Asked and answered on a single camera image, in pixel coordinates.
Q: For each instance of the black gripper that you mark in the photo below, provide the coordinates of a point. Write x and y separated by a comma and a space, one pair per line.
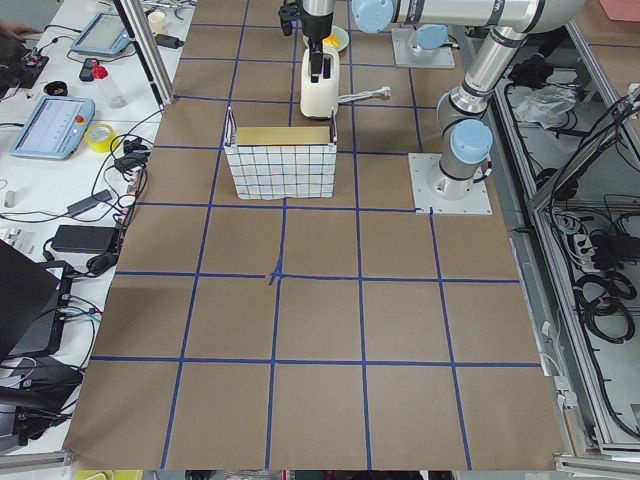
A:
316, 29

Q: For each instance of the white two-slot toaster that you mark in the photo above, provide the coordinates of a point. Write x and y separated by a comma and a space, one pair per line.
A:
320, 100

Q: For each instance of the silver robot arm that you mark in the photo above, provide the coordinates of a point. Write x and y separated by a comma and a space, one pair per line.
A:
375, 16
467, 141

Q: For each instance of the golden pastry bun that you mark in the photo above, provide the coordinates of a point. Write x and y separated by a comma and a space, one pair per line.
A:
332, 40

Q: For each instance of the light green plate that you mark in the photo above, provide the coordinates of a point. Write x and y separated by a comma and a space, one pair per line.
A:
342, 35

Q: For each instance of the checkered cloth wooden box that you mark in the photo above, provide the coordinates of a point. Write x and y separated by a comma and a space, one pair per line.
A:
273, 163

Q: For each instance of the paper cup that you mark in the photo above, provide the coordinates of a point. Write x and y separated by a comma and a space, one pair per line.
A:
158, 22

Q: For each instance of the clear bottle red cap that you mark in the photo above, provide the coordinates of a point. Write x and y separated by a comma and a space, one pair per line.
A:
110, 90

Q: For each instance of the far blue teach pendant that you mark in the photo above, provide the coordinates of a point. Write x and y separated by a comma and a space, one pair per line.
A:
105, 35

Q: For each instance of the blue teach pendant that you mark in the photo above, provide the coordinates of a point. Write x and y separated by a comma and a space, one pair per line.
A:
55, 128
105, 35

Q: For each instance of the yellow tape roll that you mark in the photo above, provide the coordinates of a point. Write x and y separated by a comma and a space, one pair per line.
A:
100, 137

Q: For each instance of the crumpled white cloth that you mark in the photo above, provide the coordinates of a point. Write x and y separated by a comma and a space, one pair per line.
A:
548, 106

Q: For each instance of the small black bowl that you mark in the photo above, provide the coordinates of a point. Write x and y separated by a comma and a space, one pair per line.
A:
56, 88

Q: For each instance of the near blue teach pendant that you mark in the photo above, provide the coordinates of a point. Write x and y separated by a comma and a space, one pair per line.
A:
55, 128

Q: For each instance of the black power adapter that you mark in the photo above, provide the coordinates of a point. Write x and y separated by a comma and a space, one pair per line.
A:
84, 239

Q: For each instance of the black laptop computer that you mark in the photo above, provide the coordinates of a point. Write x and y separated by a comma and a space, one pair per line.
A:
33, 295

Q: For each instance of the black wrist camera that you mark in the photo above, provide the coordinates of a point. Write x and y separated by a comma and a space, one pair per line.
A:
289, 14

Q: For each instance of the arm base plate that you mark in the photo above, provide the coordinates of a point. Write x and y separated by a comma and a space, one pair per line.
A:
436, 194
425, 46

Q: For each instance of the aluminium frame post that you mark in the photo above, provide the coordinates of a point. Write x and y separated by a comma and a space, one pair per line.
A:
140, 33

